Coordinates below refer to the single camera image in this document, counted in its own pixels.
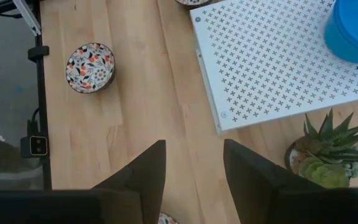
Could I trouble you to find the succulent plant in black pot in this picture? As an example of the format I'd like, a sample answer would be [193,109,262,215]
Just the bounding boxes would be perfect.
[284,107,358,190]

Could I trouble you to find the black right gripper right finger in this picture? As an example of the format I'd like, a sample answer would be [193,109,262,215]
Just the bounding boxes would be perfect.
[223,138,323,224]

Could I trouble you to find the black frame clip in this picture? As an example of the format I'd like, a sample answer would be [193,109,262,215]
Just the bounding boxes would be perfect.
[27,45,50,62]

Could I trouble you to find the black aluminium table frame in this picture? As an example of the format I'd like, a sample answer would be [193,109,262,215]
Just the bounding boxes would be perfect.
[0,0,53,190]

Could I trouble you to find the patterned ceramic bowl dark rim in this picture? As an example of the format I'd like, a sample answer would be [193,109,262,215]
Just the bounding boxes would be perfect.
[174,0,213,9]

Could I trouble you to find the blue plastic bowl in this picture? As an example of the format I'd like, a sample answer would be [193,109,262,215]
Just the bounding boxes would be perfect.
[323,0,358,65]

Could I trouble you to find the silver aluminium extrusion bar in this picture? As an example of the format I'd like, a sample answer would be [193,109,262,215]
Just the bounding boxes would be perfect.
[12,0,42,37]

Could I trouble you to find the pink patterned ceramic bowl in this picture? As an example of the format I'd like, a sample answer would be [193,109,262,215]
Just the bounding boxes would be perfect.
[157,212,180,224]

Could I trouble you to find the white perforated metal shelf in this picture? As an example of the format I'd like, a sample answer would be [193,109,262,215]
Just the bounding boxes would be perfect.
[190,0,358,135]

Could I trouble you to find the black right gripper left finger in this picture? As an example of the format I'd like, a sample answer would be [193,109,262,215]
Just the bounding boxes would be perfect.
[91,139,167,224]

